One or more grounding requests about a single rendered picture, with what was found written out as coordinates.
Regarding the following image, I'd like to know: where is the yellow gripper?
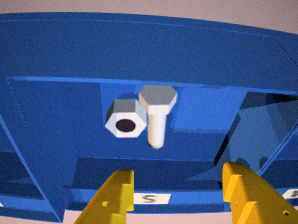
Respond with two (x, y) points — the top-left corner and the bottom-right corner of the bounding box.
(74, 162), (298, 224)

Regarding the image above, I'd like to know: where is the grey hex nut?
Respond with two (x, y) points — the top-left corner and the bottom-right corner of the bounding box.
(105, 99), (147, 137)

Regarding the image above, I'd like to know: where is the blue bin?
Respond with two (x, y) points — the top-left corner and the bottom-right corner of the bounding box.
(0, 12), (298, 223)

